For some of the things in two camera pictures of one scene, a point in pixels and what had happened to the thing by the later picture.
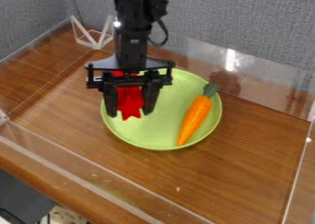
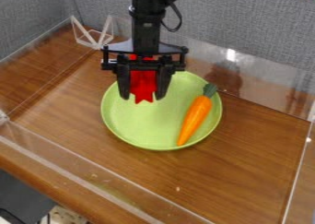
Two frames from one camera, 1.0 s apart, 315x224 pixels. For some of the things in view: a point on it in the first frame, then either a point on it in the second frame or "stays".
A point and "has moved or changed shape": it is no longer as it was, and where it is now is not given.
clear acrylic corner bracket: [94, 38] stays
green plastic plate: [155, 131] stays
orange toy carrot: [197, 114] stays
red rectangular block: [130, 97] has moved or changed shape
